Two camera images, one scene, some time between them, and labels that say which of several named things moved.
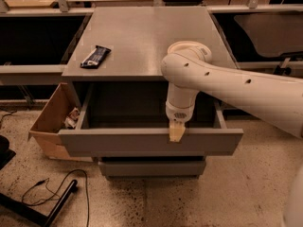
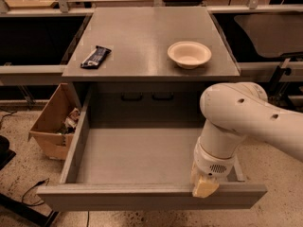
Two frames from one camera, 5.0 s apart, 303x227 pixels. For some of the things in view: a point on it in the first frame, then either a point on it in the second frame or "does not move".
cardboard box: [51, 120] does not move
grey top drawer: [131, 120] -> [139, 168]
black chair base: [6, 153] does not move
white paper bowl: [189, 47] does not move
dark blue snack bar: [95, 60] does not move
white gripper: [178, 113] -> [210, 164]
